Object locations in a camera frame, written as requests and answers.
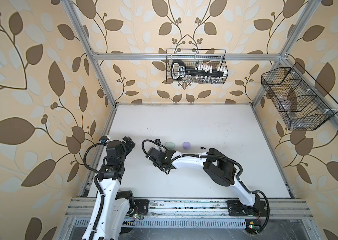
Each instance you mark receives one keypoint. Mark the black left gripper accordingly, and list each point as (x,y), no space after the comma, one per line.
(127,149)

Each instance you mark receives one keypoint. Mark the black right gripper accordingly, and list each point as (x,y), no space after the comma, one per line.
(166,152)

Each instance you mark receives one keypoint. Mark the mint green charging case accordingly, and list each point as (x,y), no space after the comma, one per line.
(170,145)

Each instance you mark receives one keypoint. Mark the purple round earbud case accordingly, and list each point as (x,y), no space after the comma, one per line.
(186,145)

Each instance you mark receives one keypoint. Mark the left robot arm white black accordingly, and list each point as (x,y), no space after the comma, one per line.
(106,189)

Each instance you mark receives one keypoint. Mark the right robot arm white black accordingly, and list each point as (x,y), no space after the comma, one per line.
(222,170)

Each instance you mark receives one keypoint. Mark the black socket holder tool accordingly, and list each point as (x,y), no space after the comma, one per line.
(181,71)

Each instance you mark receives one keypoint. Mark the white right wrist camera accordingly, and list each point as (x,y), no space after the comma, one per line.
(159,144)

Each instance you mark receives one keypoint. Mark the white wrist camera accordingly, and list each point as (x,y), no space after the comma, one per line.
(104,139)
(159,144)

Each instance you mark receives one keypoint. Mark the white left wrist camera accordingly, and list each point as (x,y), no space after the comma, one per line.
(104,139)

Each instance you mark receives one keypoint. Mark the black wire basket back wall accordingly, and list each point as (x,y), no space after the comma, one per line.
(214,57)

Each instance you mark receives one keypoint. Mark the black wire basket wall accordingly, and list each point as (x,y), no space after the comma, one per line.
(302,101)
(214,57)

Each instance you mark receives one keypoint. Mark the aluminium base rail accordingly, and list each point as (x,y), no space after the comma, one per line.
(202,213)

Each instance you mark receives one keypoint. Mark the black wire basket right wall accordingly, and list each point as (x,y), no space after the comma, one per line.
(302,101)

